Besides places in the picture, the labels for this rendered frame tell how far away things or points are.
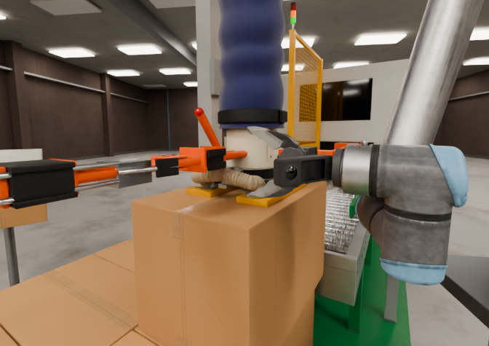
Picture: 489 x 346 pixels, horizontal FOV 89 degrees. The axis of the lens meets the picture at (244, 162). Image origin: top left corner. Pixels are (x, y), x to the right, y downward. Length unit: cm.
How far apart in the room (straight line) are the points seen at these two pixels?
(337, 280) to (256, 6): 110
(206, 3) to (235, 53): 175
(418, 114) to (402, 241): 24
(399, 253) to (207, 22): 226
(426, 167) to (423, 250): 12
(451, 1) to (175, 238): 74
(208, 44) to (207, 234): 198
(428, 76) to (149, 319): 91
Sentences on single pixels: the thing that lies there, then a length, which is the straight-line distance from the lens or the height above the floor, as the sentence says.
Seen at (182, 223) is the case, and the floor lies 92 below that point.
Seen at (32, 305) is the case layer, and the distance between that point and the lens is 124.
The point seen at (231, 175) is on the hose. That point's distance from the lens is 67.
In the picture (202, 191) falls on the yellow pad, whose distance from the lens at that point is 77.
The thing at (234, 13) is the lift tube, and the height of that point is 148.
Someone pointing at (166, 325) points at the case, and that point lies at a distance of 84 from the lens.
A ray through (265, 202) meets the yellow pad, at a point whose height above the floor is 96.
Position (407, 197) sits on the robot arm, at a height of 104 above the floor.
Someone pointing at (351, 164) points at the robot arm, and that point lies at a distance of 44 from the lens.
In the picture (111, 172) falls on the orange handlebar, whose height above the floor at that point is 107.
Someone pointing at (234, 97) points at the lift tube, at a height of 124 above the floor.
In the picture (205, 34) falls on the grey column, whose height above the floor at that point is 198.
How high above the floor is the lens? 114
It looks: 7 degrees down
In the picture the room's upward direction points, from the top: straight up
